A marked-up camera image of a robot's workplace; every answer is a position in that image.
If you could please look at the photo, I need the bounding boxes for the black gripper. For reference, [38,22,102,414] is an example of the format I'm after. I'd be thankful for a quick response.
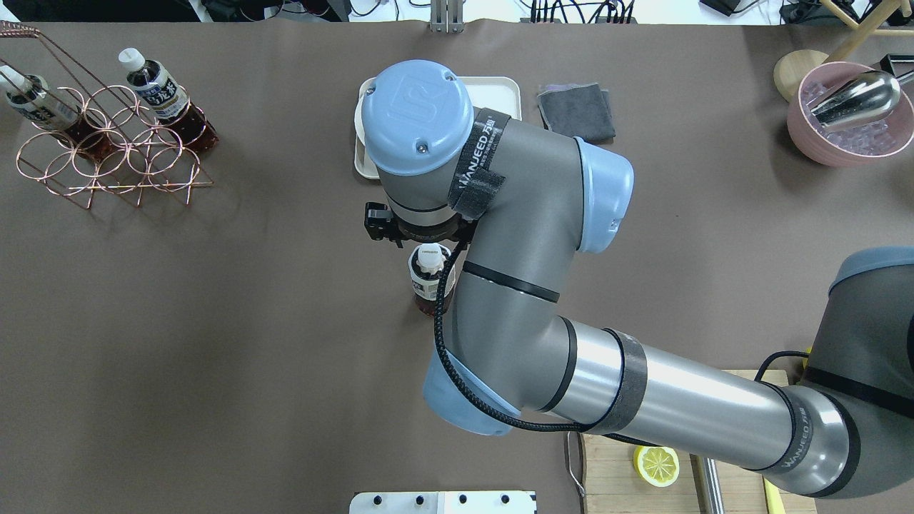
[396,214,476,243]

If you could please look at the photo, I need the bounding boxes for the dark tea bottle white cap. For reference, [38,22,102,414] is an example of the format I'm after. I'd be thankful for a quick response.
[407,243,451,318]

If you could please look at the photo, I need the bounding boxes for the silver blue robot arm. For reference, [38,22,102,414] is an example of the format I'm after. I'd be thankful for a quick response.
[361,61,912,500]

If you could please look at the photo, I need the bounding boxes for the cream rabbit tray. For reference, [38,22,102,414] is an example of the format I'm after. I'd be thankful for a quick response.
[353,76,523,180]

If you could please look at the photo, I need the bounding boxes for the tea bottle front of rack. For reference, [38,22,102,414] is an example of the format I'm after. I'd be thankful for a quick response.
[118,48,219,155]

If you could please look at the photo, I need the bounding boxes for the tea bottle of rack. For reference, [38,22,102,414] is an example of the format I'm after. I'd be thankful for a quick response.
[118,48,219,155]
[1,65,116,163]

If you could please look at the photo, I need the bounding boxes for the tea bottle back of rack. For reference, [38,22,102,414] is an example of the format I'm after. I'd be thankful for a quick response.
[1,65,116,163]

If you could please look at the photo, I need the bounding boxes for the white round plate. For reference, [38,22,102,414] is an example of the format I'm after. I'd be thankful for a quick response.
[353,96,365,163]

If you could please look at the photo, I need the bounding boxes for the grey folded cloth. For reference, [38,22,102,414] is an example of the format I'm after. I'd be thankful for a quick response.
[536,84,617,143]

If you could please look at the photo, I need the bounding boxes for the wooden cutting board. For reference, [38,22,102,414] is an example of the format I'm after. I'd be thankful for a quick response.
[566,369,818,514]

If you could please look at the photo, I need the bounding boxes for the half lemon slice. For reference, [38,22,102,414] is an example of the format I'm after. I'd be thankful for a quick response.
[633,445,680,488]

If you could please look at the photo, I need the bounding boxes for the wooden mug tree stand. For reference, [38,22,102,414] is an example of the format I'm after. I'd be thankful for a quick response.
[773,1,913,101]

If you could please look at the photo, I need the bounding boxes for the yellow plastic knife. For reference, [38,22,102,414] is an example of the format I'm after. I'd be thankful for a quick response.
[763,478,786,514]

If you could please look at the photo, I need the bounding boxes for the pink bowl with ice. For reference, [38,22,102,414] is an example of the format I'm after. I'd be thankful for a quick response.
[787,61,912,167]

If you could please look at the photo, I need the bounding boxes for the steel ice scoop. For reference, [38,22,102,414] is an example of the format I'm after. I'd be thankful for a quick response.
[810,69,902,131]

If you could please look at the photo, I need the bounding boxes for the aluminium frame post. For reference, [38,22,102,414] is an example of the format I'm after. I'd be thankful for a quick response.
[428,0,466,34]

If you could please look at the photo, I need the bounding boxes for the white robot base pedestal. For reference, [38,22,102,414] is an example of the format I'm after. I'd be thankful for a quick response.
[348,489,539,513]

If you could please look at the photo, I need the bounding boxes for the copper wire bottle rack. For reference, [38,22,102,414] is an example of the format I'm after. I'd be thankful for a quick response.
[2,21,219,209]

